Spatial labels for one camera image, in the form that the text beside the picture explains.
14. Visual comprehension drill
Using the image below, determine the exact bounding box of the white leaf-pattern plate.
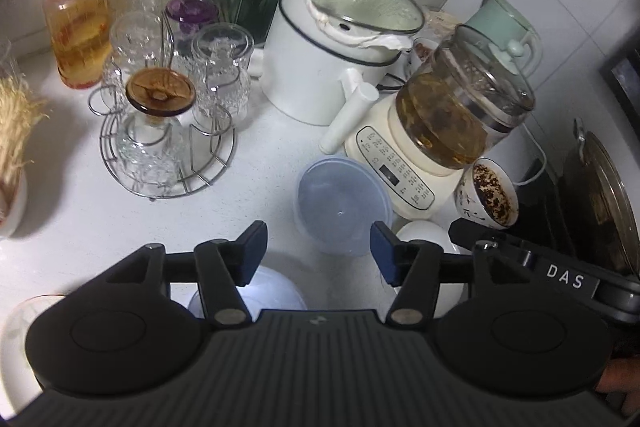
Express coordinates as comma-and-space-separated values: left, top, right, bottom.
1, 295, 63, 419

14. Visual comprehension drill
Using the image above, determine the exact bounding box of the white small bowl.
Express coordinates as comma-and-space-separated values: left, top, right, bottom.
396, 220, 466, 319

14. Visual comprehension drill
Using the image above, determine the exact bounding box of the black induction cooker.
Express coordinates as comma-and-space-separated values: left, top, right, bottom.
508, 156, 640, 278

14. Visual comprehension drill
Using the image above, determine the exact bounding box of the hand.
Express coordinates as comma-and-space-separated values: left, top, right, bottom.
597, 358, 640, 416

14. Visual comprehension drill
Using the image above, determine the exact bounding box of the bowl of dried chili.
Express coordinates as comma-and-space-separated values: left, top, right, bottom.
454, 157, 518, 230

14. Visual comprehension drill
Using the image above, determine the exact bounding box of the translucent plastic container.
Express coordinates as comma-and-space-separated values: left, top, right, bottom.
293, 156, 393, 257

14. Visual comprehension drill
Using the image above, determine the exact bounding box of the cream kettle base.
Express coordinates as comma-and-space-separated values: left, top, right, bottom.
345, 95, 463, 221

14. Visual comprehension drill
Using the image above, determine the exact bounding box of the steel pot lid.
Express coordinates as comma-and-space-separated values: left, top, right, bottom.
562, 118, 639, 280

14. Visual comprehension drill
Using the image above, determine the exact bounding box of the glass health kettle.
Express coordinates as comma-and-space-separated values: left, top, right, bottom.
395, 25, 535, 170

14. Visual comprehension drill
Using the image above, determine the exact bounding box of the white bowl with vegetables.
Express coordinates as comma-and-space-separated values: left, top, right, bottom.
1, 169, 28, 241

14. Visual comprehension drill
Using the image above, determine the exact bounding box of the white electric cooking pot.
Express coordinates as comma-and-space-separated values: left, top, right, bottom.
248, 0, 424, 127

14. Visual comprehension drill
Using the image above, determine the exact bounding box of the purple glass cup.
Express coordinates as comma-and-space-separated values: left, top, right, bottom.
165, 0, 219, 36

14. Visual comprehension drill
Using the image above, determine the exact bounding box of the mint electric kettle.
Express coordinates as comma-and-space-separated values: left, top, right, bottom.
465, 0, 544, 78

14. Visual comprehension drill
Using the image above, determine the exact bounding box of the red-lid plastic jar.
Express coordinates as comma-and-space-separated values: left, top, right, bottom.
42, 0, 114, 90

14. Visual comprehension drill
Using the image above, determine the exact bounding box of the wire glass-cup rack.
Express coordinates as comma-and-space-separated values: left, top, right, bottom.
89, 12, 254, 200

